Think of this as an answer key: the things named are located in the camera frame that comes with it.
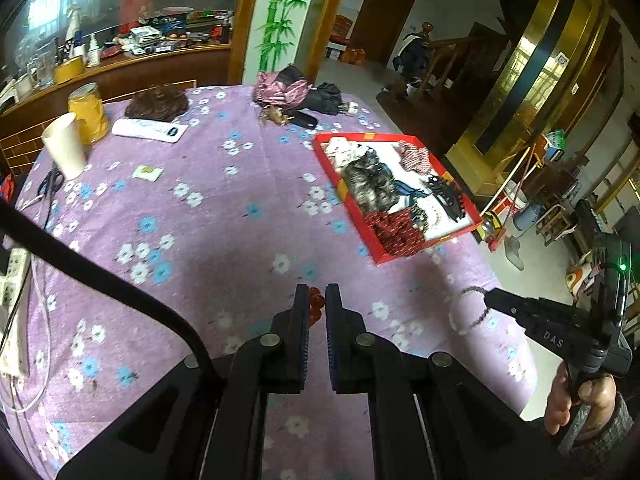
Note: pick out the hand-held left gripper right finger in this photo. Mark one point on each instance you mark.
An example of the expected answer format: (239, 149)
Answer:
(334, 345)

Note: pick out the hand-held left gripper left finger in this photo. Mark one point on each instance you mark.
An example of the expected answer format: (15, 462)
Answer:
(301, 340)

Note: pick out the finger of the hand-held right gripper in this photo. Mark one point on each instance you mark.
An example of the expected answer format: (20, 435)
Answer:
(515, 310)

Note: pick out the red sequin scrunchie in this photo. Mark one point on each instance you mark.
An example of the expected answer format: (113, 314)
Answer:
(395, 232)

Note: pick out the black claw hair clip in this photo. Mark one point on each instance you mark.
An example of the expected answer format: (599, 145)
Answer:
(447, 197)

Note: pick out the black mesh scrunchie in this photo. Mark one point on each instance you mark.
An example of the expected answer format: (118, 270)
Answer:
(372, 187)

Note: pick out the red tray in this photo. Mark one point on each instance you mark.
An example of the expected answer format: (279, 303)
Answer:
(350, 137)

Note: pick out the person's right forearm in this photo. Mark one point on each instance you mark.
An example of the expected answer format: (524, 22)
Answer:
(600, 435)

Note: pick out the person's right hand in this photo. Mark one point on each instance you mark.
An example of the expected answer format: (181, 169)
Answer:
(560, 410)

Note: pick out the brooms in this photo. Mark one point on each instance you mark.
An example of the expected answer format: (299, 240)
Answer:
(517, 190)

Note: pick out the purple floral tablecloth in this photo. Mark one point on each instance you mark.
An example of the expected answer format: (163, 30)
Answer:
(225, 220)

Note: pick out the red white striped scrunchie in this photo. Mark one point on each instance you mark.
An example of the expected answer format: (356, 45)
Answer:
(415, 157)

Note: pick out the black key fob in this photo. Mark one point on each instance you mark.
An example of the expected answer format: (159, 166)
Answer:
(304, 120)

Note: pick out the small wooden figurine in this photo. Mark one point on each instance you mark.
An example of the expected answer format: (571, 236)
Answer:
(274, 116)

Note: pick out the small white packet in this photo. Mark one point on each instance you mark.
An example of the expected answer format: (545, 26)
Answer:
(148, 173)

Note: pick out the wooden staircase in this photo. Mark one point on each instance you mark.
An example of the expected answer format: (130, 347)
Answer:
(450, 85)

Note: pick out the pink folded umbrella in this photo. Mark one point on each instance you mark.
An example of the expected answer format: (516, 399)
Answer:
(280, 90)

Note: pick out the gold pillar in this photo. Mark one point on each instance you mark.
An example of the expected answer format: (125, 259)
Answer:
(550, 60)

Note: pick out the white remote control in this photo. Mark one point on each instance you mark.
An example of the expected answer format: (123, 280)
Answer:
(150, 130)

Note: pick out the dark jacket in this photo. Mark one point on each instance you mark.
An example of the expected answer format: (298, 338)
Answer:
(412, 55)

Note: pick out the brown wig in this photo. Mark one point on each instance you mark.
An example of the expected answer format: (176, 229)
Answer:
(157, 102)

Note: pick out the white power strip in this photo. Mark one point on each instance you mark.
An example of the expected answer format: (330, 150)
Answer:
(12, 320)

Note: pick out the orange boxes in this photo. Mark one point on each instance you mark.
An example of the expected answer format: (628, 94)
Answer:
(347, 45)

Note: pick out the white paper cup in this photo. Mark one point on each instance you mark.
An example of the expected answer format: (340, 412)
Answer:
(65, 145)

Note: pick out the yellow can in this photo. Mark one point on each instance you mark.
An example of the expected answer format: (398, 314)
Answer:
(89, 115)

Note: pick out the wooden counter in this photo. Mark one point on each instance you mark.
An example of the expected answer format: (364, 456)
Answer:
(150, 67)

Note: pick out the brown wooden door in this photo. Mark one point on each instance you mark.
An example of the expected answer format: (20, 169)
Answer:
(390, 10)

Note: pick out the small white bottle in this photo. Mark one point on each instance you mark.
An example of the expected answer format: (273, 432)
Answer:
(93, 52)

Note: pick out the yellow box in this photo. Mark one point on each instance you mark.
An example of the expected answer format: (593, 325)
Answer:
(69, 71)

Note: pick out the glass mug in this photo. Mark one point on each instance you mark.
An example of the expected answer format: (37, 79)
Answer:
(44, 70)

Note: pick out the white spray bottle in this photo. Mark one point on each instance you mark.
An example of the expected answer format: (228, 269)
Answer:
(75, 30)

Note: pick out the green bamboo wall decal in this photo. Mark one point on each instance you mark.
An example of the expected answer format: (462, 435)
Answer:
(280, 20)

